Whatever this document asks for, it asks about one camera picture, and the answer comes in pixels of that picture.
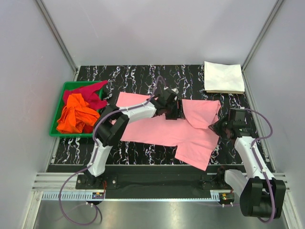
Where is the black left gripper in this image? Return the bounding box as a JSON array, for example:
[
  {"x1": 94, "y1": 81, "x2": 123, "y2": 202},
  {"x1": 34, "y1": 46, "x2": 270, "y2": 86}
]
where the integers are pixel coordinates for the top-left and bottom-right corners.
[{"x1": 163, "y1": 99, "x2": 184, "y2": 120}]

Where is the pink t shirt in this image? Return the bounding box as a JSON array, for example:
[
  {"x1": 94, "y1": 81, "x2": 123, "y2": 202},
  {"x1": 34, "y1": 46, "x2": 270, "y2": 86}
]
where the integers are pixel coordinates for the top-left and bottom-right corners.
[{"x1": 121, "y1": 99, "x2": 221, "y2": 170}]

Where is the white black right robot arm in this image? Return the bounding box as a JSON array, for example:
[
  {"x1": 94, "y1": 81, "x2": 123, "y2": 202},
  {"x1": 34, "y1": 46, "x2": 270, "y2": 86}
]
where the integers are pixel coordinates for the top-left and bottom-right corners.
[{"x1": 209, "y1": 108, "x2": 286, "y2": 223}]

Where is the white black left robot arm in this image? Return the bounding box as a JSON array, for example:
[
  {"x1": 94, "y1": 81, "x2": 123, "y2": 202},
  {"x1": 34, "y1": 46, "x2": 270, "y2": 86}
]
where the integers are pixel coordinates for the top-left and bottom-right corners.
[{"x1": 85, "y1": 87, "x2": 184, "y2": 189}]

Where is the white folded cloth stack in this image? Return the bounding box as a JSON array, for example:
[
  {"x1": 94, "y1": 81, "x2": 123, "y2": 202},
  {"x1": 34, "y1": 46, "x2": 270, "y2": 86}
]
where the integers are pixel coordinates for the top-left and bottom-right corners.
[{"x1": 203, "y1": 61, "x2": 245, "y2": 91}]

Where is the wooden board under cloth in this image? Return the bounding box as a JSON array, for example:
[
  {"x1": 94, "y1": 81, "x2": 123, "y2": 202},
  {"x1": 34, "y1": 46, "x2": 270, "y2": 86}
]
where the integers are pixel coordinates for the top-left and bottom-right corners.
[{"x1": 206, "y1": 90, "x2": 245, "y2": 94}]

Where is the magenta t shirt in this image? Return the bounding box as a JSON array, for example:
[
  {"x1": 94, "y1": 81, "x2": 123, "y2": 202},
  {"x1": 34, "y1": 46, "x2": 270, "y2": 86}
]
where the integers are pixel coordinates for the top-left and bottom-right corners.
[{"x1": 62, "y1": 80, "x2": 108, "y2": 111}]

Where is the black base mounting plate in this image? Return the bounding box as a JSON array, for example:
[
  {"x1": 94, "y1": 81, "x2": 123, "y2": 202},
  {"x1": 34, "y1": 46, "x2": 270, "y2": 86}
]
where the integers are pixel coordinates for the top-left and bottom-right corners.
[{"x1": 76, "y1": 165, "x2": 232, "y2": 200}]

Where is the orange t shirt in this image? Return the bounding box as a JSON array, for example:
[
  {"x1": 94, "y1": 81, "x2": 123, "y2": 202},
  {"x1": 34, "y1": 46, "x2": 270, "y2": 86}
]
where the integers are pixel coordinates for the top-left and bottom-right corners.
[{"x1": 56, "y1": 94, "x2": 100, "y2": 134}]

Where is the green plastic bin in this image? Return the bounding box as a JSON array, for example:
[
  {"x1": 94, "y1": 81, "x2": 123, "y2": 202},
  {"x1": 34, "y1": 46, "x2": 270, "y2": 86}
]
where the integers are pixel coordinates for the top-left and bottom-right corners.
[{"x1": 49, "y1": 85, "x2": 99, "y2": 138}]

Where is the right aluminium corner post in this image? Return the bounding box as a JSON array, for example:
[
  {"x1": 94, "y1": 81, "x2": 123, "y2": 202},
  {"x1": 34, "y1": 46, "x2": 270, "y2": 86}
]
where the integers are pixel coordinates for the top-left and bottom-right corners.
[{"x1": 241, "y1": 0, "x2": 286, "y2": 72}]

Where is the aluminium corner post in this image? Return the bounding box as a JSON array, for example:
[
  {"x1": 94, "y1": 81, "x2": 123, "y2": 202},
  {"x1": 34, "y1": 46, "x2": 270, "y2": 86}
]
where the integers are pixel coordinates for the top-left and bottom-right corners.
[
  {"x1": 34, "y1": 0, "x2": 78, "y2": 75},
  {"x1": 241, "y1": 0, "x2": 286, "y2": 72}
]

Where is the left aluminium corner post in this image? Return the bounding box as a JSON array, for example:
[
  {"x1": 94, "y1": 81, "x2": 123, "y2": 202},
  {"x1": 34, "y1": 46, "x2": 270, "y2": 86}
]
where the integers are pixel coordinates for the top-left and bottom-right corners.
[{"x1": 34, "y1": 0, "x2": 78, "y2": 75}]

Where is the aluminium front frame rail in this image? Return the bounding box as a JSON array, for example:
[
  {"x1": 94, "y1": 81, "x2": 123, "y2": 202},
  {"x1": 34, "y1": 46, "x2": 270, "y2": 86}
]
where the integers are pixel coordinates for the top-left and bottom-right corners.
[{"x1": 30, "y1": 173, "x2": 294, "y2": 203}]

